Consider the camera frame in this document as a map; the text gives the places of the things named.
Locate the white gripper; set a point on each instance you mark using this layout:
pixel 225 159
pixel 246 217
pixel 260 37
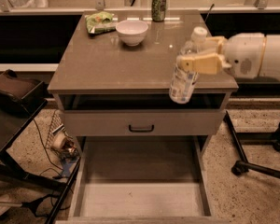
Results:
pixel 244 54

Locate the grey drawer cabinet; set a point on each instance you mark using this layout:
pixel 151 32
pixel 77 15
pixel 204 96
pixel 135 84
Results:
pixel 103 74

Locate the black box on table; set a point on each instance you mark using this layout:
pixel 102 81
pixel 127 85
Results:
pixel 20 96

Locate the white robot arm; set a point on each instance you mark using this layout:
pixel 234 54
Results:
pixel 270 65

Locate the green snack bag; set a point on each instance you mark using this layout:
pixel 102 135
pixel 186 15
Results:
pixel 99 23

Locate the black office chair base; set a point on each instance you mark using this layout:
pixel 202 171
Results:
pixel 240 140

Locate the open lower drawer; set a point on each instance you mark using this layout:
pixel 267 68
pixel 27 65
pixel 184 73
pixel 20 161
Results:
pixel 141 180

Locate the black side table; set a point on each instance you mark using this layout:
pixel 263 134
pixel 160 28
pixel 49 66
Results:
pixel 10 128

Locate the wire basket with clutter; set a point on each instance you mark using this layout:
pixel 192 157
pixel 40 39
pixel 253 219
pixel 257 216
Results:
pixel 59 141

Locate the clear plastic water bottle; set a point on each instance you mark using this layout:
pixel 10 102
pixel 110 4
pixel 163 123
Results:
pixel 183 82

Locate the black drawer handle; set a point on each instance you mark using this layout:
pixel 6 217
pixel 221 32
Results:
pixel 134 129

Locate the white ceramic bowl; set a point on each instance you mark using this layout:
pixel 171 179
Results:
pixel 132 33

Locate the green soda can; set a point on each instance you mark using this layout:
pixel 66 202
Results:
pixel 158 9

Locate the closed upper drawer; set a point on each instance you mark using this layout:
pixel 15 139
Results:
pixel 171 123

